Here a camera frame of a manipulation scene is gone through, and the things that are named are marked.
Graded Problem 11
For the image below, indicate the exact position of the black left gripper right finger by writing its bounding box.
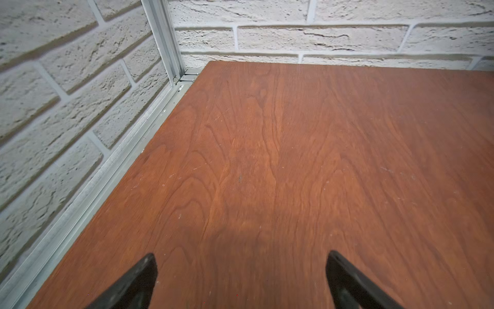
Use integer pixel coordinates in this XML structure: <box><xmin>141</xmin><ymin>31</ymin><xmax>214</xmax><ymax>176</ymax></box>
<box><xmin>325</xmin><ymin>251</ymin><xmax>402</xmax><ymax>308</ymax></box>

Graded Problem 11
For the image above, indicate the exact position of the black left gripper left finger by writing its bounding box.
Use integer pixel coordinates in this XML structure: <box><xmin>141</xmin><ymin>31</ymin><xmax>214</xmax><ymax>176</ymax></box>
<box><xmin>86</xmin><ymin>253</ymin><xmax>158</xmax><ymax>309</ymax></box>

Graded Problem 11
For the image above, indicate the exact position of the aluminium left base rail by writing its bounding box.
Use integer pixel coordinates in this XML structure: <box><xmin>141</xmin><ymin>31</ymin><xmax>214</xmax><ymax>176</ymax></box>
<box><xmin>1</xmin><ymin>69</ymin><xmax>201</xmax><ymax>308</ymax></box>

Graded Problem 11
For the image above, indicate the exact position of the aluminium left corner post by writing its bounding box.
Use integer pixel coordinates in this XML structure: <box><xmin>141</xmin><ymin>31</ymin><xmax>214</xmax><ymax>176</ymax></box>
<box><xmin>141</xmin><ymin>0</ymin><xmax>185</xmax><ymax>84</ymax></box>

